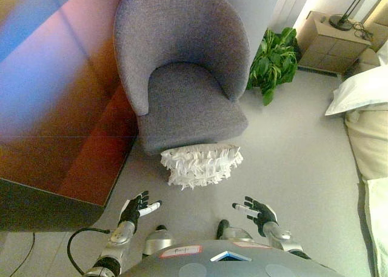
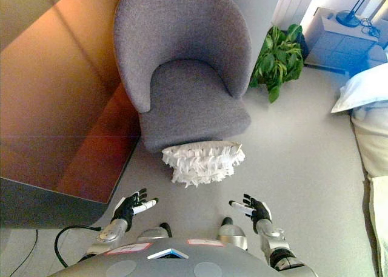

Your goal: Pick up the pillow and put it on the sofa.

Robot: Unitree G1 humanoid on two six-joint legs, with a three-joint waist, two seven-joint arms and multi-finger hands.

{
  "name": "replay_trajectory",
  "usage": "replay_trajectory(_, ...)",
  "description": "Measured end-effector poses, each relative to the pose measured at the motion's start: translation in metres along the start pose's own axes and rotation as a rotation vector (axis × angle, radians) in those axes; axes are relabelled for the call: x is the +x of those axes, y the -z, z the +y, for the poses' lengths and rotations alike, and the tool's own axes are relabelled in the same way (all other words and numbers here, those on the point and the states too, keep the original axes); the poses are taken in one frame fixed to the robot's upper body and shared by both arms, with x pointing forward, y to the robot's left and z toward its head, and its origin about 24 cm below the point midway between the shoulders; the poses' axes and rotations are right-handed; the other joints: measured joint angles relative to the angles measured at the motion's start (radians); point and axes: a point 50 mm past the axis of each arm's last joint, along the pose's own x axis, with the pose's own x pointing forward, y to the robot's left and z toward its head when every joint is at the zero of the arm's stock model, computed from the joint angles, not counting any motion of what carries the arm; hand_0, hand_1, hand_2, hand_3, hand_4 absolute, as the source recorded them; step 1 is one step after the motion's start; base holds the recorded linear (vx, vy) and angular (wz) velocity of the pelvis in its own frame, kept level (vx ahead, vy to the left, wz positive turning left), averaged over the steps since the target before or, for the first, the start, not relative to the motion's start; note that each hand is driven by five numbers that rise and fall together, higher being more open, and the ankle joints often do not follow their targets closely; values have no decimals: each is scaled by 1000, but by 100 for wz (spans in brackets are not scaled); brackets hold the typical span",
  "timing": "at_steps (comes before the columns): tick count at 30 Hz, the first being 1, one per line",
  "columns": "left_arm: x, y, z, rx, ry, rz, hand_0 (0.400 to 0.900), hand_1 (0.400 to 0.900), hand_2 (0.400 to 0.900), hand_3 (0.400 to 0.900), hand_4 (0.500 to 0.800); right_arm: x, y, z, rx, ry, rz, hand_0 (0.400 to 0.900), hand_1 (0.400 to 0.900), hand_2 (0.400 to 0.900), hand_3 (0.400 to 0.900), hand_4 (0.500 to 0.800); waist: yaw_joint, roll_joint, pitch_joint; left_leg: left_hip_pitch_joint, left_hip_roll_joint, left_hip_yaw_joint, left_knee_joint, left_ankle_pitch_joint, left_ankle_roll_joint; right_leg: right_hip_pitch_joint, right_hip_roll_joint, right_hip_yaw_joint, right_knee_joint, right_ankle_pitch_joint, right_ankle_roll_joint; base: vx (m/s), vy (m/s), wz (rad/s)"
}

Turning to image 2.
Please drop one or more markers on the silver robot leg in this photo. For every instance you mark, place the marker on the silver robot leg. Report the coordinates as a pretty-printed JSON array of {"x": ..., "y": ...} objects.
[
  {"x": 232, "y": 234},
  {"x": 151, "y": 234}
]

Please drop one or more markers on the black robot right foot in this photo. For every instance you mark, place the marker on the black robot right foot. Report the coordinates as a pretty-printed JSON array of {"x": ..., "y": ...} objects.
[{"x": 226, "y": 221}]

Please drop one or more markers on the silver robot left leg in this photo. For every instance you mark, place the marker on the silver robot left leg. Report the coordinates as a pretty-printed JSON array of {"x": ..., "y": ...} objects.
[{"x": 151, "y": 234}]

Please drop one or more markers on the black robot left foot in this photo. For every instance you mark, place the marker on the black robot left foot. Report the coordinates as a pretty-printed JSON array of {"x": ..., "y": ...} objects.
[{"x": 166, "y": 228}]

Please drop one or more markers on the silver robot right leg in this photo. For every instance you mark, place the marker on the silver robot right leg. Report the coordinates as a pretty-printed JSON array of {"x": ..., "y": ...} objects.
[{"x": 232, "y": 234}]

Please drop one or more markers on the green potted plant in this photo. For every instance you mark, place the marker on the green potted plant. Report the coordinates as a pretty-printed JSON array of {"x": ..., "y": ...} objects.
[{"x": 279, "y": 58}]

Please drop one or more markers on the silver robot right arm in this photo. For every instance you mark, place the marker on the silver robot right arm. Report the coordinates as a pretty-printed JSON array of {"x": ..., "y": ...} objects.
[{"x": 272, "y": 240}]

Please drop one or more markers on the brown wooden desk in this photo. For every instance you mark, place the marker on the brown wooden desk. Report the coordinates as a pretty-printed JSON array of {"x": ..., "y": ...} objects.
[{"x": 45, "y": 92}]

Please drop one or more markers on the gray fabric armchair sofa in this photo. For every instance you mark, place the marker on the gray fabric armchair sofa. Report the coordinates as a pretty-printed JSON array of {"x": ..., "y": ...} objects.
[{"x": 182, "y": 31}]

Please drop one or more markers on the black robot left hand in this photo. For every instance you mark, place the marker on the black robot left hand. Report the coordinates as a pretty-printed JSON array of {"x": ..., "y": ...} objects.
[{"x": 127, "y": 208}]

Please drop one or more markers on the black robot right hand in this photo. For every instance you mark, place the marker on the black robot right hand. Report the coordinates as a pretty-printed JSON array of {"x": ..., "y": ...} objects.
[{"x": 260, "y": 211}]

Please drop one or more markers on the white bed duvet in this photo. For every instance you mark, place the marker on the white bed duvet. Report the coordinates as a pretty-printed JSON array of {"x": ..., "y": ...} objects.
[{"x": 376, "y": 143}]

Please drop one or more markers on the white bed pillow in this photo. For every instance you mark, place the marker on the white bed pillow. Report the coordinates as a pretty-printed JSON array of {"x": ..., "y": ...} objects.
[{"x": 363, "y": 86}]

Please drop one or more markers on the silver robot torso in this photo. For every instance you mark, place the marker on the silver robot torso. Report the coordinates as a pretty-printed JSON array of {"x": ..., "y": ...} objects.
[{"x": 169, "y": 265}]

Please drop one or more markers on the white nightstand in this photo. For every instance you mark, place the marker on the white nightstand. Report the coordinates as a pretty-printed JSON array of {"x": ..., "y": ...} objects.
[{"x": 342, "y": 43}]

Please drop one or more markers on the white fringed pillow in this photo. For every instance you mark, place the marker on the white fringed pillow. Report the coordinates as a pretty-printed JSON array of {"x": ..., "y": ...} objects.
[{"x": 203, "y": 165}]

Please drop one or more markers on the black floor lamp base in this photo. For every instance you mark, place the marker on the black floor lamp base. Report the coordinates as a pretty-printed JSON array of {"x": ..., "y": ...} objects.
[{"x": 347, "y": 18}]

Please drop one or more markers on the black robot foot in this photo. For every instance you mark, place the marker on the black robot foot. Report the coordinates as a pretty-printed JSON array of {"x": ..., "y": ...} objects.
[
  {"x": 226, "y": 221},
  {"x": 166, "y": 228}
]

